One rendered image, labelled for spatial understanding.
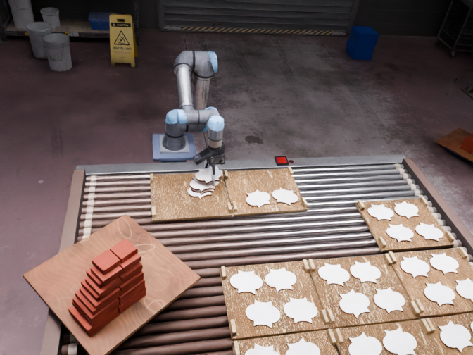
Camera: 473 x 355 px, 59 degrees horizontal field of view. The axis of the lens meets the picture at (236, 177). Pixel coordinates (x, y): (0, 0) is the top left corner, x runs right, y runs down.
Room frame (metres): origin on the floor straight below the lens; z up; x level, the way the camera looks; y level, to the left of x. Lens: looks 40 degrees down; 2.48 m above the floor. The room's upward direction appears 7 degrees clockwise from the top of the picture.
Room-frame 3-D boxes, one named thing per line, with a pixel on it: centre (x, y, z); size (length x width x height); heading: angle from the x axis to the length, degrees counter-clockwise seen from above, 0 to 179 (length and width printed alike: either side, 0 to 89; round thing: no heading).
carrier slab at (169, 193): (1.66, 0.24, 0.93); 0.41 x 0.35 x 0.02; 106
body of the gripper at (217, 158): (1.75, 0.13, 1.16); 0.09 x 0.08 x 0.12; 119
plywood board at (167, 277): (1.01, 0.44, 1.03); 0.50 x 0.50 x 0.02; 53
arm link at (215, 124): (1.75, 0.13, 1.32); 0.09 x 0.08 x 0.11; 17
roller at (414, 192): (1.72, -0.18, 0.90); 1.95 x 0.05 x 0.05; 105
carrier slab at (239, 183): (1.77, -0.16, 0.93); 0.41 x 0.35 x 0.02; 106
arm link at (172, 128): (2.18, 0.41, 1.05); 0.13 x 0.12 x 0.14; 107
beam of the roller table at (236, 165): (2.03, -0.10, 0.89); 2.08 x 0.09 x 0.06; 105
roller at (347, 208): (1.62, -0.20, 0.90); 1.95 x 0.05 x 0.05; 105
